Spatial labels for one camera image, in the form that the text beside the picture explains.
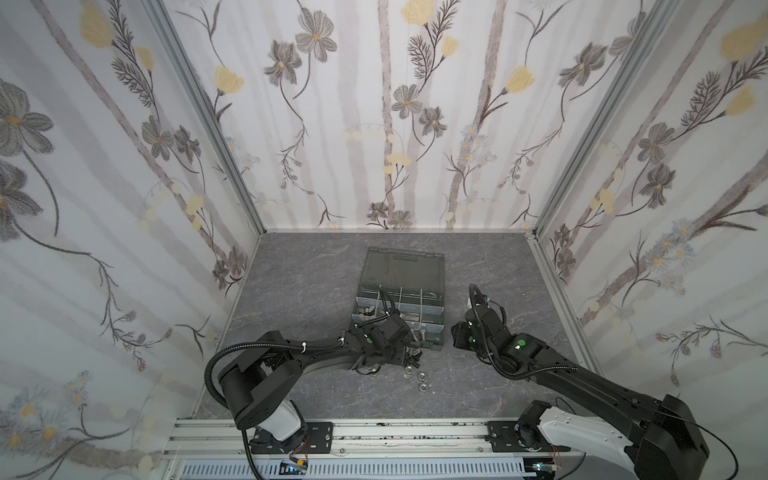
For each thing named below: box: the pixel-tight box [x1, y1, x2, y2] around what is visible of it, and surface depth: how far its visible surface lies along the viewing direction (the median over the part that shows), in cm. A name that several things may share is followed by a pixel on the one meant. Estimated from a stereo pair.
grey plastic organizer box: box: [351, 247, 445, 351], surface depth 100 cm
